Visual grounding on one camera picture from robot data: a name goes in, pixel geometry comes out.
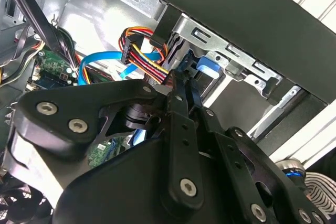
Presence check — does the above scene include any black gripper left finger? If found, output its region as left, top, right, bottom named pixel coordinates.
left=12, top=70, right=206, bottom=211

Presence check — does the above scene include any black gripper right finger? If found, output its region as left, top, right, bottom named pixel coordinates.
left=183, top=77, right=329, bottom=224

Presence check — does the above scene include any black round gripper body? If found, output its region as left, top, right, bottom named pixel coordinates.
left=51, top=137, right=246, bottom=224

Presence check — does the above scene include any hard disk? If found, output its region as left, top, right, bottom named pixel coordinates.
left=163, top=33, right=224, bottom=104

